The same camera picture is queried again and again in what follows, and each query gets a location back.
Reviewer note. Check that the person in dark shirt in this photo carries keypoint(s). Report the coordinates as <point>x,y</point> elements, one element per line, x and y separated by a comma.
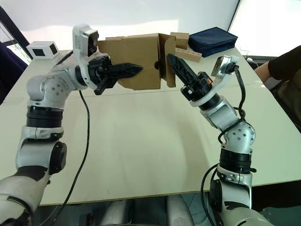
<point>287,68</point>

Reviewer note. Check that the dark window frame post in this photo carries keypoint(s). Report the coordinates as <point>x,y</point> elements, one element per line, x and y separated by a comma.
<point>15,35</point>

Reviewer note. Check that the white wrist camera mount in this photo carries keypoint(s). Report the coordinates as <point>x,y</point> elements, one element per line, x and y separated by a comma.
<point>78,40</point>
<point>223,66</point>

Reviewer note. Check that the open-flapped brown cardboard box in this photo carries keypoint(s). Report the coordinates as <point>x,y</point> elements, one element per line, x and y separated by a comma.
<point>141,51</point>

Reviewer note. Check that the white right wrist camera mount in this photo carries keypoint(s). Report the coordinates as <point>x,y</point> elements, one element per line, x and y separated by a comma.
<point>223,66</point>

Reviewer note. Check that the wooden block with holes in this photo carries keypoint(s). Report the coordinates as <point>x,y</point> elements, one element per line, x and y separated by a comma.
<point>190,55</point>

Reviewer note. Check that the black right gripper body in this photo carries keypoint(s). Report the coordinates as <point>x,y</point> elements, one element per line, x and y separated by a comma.
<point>198,86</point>

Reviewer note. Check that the small closed cardboard box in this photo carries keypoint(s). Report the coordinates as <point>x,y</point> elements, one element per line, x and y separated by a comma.
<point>182,40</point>

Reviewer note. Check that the dark curtain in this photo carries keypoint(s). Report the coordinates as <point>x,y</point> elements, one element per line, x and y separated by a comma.
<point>9,75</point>

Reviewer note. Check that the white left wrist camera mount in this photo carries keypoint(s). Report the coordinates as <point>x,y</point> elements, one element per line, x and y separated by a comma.
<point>78,40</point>

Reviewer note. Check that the navy blue fabric case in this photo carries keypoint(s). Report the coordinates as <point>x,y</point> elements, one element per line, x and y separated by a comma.
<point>211,40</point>

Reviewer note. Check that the grey rounded shape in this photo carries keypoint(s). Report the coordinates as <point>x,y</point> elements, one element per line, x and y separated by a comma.
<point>179,212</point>
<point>117,214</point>

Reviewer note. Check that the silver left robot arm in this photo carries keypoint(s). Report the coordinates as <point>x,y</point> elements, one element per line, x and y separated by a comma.
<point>44,87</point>

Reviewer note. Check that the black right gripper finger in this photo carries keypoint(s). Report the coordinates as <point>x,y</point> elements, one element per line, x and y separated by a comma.
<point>181,69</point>

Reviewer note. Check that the white box with dark windows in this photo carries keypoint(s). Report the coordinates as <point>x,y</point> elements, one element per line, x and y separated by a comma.
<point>42,44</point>

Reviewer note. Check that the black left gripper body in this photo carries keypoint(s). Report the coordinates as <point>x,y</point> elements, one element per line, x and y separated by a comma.
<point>101,70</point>

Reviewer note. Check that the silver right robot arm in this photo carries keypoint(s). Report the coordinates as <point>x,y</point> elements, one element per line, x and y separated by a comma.
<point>240,136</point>

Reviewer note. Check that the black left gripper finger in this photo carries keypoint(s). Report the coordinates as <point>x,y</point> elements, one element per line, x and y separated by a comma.
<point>127,70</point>

